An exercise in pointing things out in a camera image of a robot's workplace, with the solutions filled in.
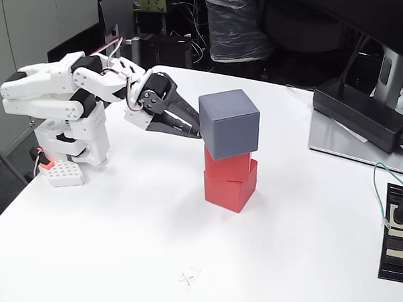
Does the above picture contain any grey cube block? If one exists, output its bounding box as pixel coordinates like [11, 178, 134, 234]
[198, 88, 263, 162]

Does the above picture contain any red cube block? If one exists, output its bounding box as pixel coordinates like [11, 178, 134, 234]
[203, 158, 261, 216]
[203, 142, 254, 184]

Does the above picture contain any green circuit board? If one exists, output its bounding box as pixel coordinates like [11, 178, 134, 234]
[138, 0, 166, 14]

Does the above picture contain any black low cabinet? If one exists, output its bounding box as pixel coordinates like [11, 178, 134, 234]
[45, 23, 102, 65]

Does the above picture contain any plastic wrapped dark bin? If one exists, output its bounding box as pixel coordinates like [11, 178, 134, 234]
[201, 0, 274, 64]

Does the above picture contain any white grid table clamp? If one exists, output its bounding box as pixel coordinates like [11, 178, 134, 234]
[37, 158, 88, 189]

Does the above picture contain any silver monitor stand base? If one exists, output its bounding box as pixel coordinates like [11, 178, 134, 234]
[307, 105, 403, 182]

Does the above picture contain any clear tape X mark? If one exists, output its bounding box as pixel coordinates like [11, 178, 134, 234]
[172, 266, 202, 291]

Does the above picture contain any black power adapter brick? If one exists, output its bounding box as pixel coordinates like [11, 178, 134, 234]
[311, 75, 403, 157]

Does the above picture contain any black monitor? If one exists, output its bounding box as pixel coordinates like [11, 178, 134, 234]
[258, 0, 403, 69]

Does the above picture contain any silver monitor stand neck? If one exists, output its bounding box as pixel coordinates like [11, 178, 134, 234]
[370, 45, 403, 111]

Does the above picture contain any black power outlet strip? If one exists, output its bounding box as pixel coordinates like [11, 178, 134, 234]
[373, 182, 403, 284]

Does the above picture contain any red white black servo cable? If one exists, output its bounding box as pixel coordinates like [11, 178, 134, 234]
[94, 35, 144, 113]

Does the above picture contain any silver metal post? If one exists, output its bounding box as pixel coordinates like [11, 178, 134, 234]
[125, 36, 142, 70]

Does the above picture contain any orange cable connector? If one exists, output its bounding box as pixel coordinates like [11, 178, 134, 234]
[29, 147, 55, 171]

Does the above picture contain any thin green cable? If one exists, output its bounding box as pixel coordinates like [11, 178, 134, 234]
[371, 161, 403, 231]

